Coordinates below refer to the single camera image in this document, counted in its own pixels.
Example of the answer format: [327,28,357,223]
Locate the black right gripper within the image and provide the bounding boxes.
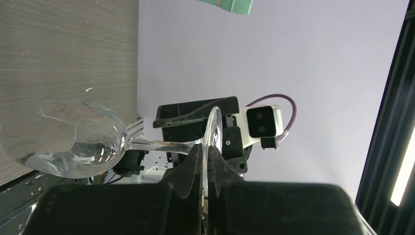
[153,96,252,174]

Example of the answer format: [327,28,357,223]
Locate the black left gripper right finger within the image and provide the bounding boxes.
[207,146,244,235]

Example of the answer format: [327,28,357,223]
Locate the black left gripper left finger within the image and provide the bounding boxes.
[160,144,203,235]

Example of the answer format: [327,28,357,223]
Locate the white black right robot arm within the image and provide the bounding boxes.
[107,96,252,182]

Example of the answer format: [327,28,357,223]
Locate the mint green bottle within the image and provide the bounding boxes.
[199,0,253,15]

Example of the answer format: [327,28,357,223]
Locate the aluminium frame rail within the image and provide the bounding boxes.
[355,1,415,235]

